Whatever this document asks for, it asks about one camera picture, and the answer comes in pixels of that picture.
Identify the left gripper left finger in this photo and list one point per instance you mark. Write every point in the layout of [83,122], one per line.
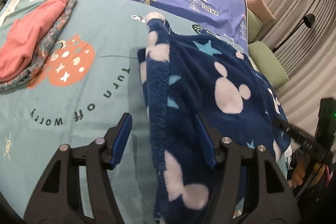
[57,198]

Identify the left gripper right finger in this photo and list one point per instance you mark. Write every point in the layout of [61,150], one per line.
[249,186]

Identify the navy fleece baby onesie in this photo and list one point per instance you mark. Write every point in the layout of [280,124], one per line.
[186,75]

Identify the dark clothes on floor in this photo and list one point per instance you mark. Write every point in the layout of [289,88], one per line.
[302,192]

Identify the person right hand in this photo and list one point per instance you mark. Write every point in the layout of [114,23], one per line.
[299,173]

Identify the green pillow near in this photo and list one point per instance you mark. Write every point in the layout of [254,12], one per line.
[267,64]

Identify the green pillow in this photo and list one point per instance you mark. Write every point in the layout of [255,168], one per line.
[267,64]
[254,26]

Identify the grey curtain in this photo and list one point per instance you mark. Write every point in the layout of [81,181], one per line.
[305,29]

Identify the teal printed bed quilt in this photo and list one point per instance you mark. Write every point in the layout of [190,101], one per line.
[36,121]

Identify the green pillow far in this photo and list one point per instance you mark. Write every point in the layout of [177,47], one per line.
[254,26]

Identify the grey floral folded garment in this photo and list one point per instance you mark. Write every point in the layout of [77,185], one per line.
[41,51]

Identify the tan pillow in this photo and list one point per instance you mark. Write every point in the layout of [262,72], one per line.
[261,10]

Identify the pink folded garment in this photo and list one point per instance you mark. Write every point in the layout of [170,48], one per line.
[23,36]

